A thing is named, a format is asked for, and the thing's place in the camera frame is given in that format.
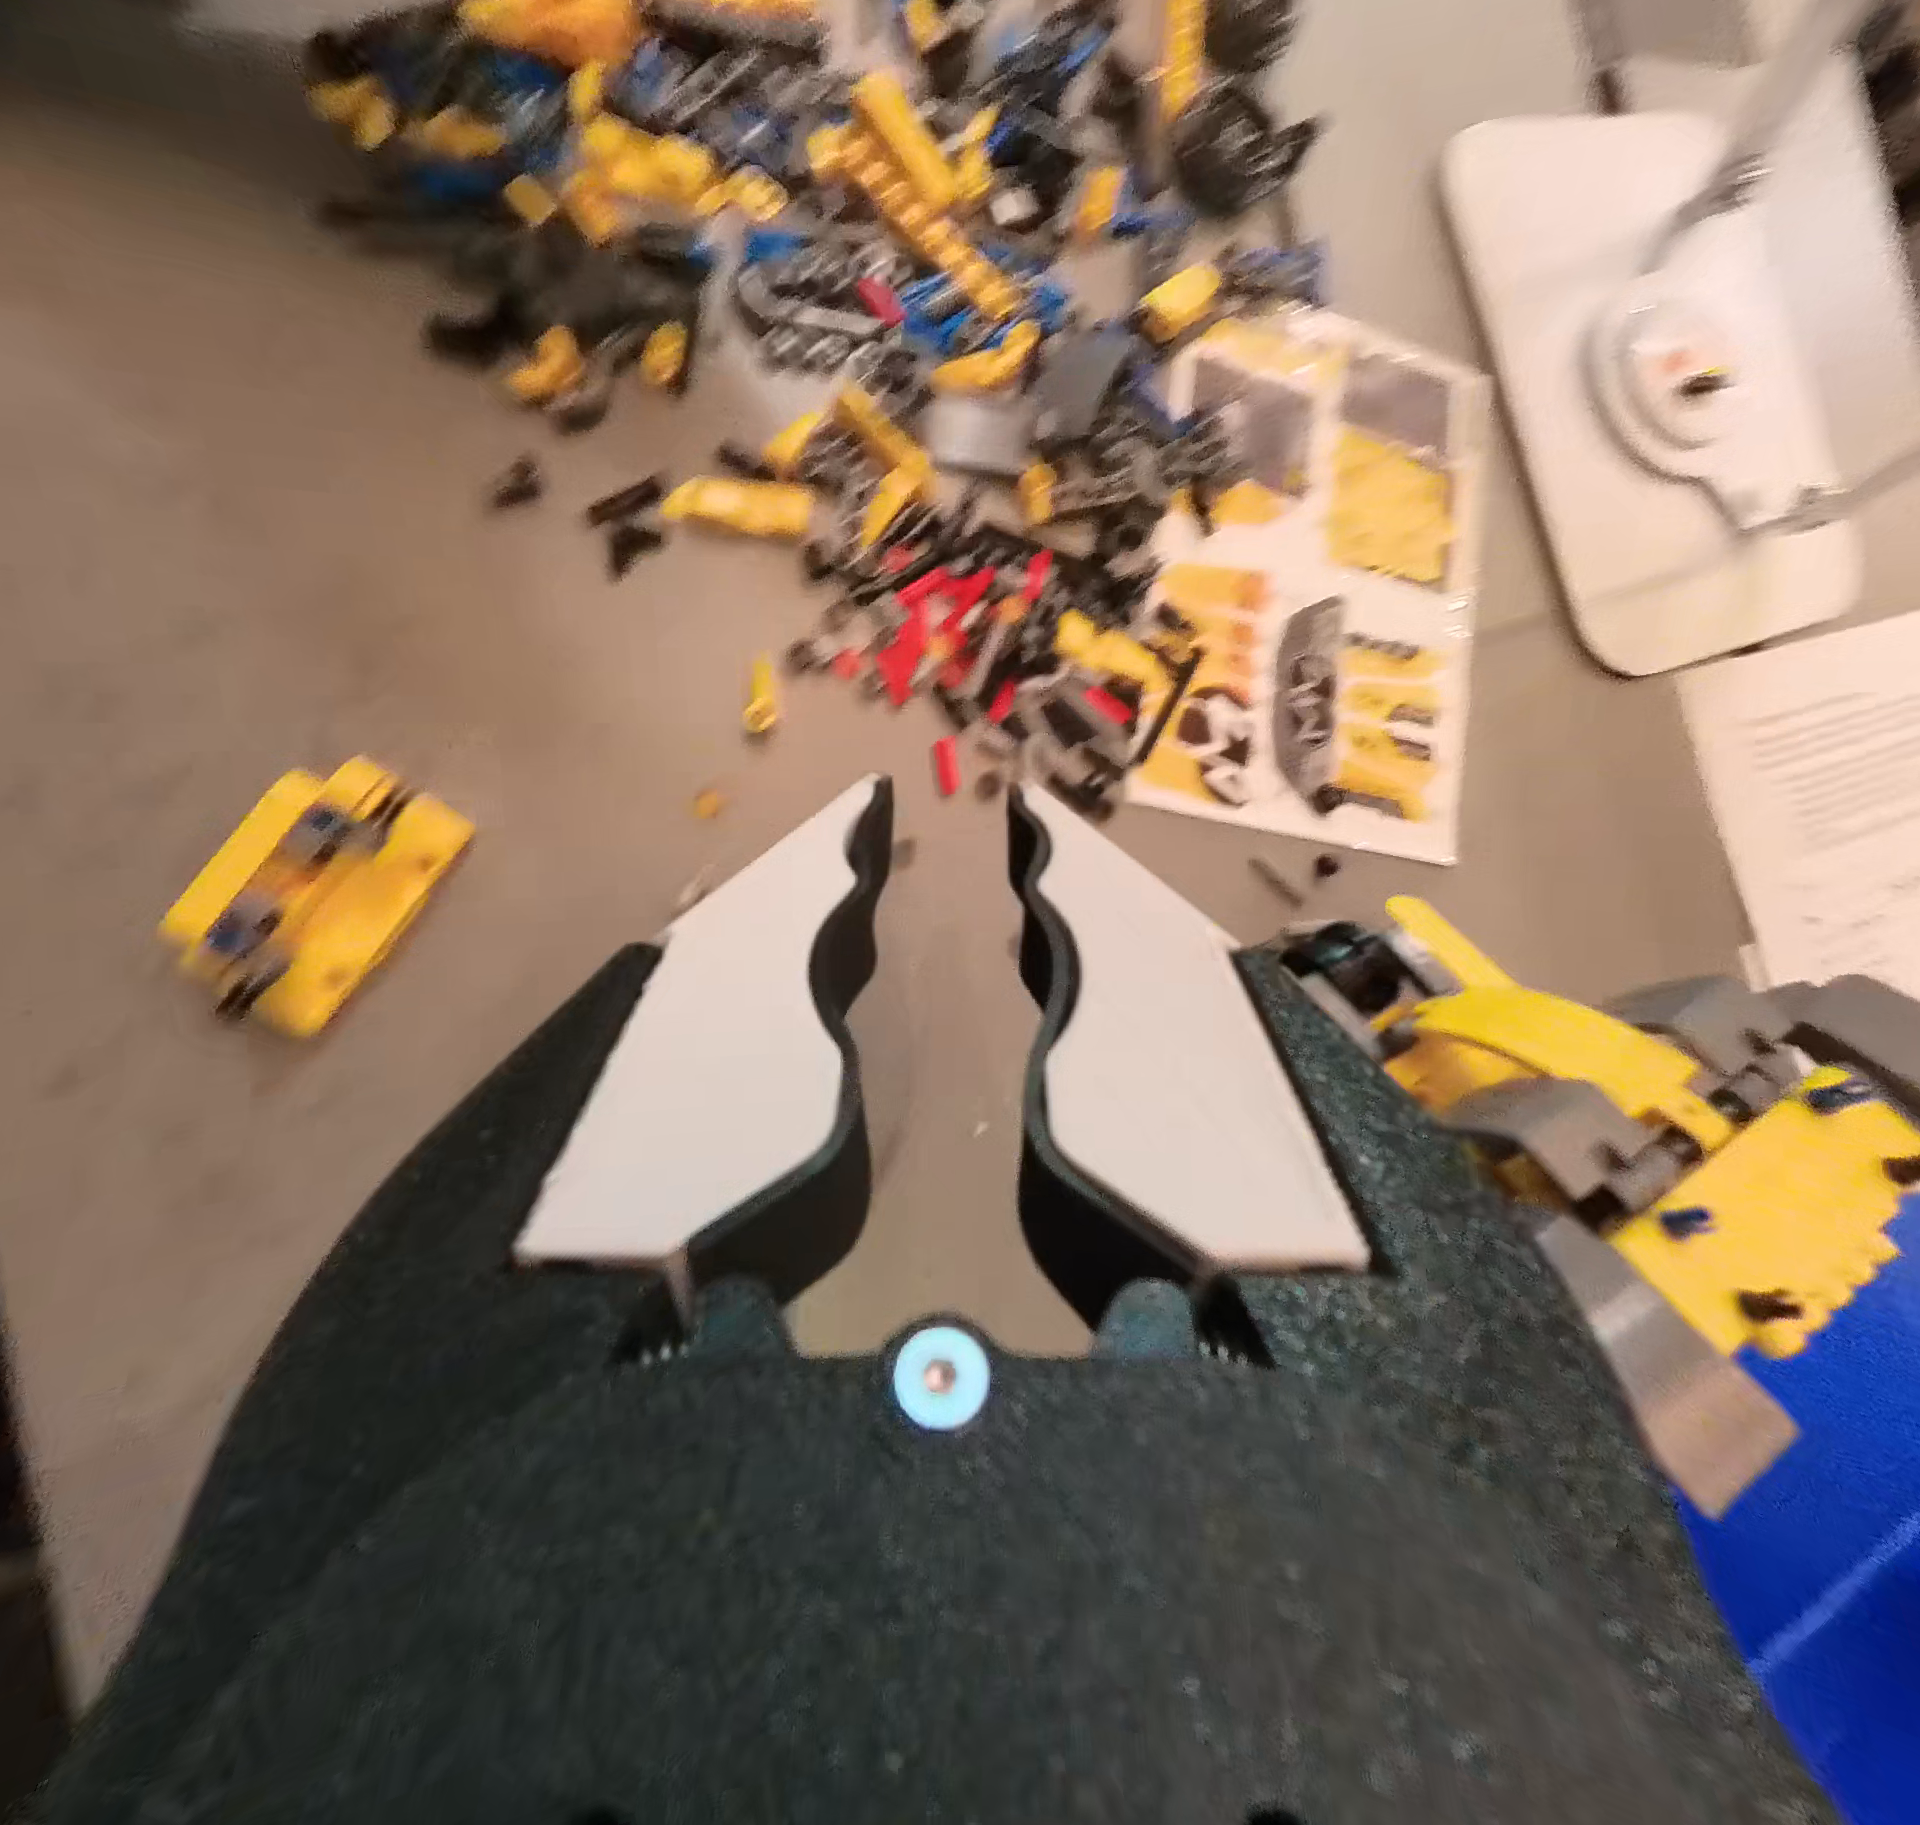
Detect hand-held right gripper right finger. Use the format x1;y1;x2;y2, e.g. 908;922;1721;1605
1005;784;1370;1324

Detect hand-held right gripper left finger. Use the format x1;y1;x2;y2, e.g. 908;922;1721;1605
515;772;897;1328

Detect pile of toy building pieces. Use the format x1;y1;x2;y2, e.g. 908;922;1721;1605
301;0;1337;826

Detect small yellow toy assembly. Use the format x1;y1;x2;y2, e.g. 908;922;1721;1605
157;754;477;1041

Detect yellow grey toy vehicle model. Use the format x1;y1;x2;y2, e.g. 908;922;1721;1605
1275;896;1920;1520

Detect yellow grey sticker sheet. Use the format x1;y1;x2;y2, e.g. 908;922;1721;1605
1126;306;1493;867

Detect printed paper sheet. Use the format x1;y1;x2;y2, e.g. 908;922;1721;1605
1677;611;1920;1002

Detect white stand base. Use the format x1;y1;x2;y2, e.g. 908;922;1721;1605
1441;108;1868;679

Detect blue plastic bin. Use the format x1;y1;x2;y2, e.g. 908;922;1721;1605
1671;1293;1920;1825

